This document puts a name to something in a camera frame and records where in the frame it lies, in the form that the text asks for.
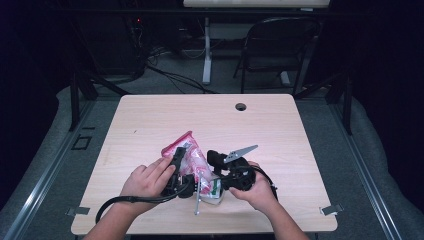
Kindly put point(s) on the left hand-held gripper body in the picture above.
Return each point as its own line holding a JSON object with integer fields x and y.
{"x": 181, "y": 186}

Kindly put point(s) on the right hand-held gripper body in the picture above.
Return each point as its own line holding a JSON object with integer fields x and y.
{"x": 241, "y": 175}

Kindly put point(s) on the pink and white plastic bag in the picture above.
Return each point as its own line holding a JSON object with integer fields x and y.
{"x": 196, "y": 163}

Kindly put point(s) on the person's right hand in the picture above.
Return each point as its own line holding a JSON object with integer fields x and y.
{"x": 261, "y": 193}

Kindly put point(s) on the person's left hand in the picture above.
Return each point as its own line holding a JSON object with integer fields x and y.
{"x": 146, "y": 183}

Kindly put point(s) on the white desk leg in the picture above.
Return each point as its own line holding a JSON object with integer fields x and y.
{"x": 207, "y": 60}
{"x": 285, "y": 78}

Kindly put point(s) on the black folding chair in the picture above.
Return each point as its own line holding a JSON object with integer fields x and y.
{"x": 280, "y": 63}

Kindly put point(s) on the black metal stand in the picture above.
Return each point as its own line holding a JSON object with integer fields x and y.
{"x": 75, "y": 100}
{"x": 347, "y": 106}

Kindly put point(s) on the metal table bracket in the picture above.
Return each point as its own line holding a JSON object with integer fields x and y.
{"x": 78, "y": 211}
{"x": 331, "y": 209}

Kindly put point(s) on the aluminium floor rail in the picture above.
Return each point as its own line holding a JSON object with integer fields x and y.
{"x": 366, "y": 180}
{"x": 43, "y": 190}

